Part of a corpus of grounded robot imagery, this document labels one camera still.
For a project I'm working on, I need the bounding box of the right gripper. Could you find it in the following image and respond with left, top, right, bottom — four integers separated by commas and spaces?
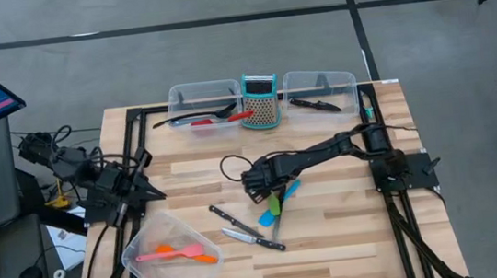
239, 156, 293, 205

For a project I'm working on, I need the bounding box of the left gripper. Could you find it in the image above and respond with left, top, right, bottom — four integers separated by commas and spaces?
92, 145, 169, 228

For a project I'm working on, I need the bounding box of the green silicone spatula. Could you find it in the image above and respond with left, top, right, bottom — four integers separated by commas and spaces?
266, 191, 283, 218

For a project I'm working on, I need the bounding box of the blue silicone spatula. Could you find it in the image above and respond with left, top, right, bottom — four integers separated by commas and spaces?
253, 178, 306, 228

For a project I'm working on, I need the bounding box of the black-handled kitchen knife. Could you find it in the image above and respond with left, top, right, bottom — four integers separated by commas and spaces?
267, 198, 289, 244
289, 92, 342, 118
220, 220, 288, 258
207, 199, 265, 245

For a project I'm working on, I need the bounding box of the orange silicone spatula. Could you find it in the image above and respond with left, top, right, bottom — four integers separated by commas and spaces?
156, 237, 220, 271

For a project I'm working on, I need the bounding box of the pink silicone spatula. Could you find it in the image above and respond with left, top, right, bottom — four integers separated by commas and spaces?
133, 242, 206, 265

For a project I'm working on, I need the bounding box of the red silicone spatula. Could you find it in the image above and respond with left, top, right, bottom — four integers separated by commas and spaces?
189, 109, 257, 128

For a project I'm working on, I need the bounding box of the black serving spoon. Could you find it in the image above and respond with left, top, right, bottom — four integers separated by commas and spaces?
150, 101, 240, 131

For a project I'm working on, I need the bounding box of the teal utensil holder cup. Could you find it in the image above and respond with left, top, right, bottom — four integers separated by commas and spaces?
236, 69, 284, 133

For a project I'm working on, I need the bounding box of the white sheet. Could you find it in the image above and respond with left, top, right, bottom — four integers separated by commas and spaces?
44, 206, 93, 272

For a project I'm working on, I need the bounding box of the black clamp knob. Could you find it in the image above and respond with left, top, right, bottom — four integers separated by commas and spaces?
420, 156, 444, 176

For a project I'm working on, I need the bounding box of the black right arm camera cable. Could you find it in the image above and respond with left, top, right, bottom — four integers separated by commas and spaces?
218, 150, 266, 184

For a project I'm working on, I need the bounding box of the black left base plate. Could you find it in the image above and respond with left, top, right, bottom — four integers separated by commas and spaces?
80, 198, 147, 227

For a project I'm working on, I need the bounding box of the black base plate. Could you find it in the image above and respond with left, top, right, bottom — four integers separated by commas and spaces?
368, 150, 441, 195
80, 198, 147, 227

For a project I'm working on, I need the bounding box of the black floor cable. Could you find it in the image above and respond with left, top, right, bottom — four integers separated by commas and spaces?
9, 122, 103, 141
71, 134, 102, 149

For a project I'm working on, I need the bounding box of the yellow cable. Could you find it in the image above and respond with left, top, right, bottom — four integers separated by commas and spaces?
41, 176, 73, 212

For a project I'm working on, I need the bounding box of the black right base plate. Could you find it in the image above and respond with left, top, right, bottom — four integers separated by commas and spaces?
368, 150, 441, 195

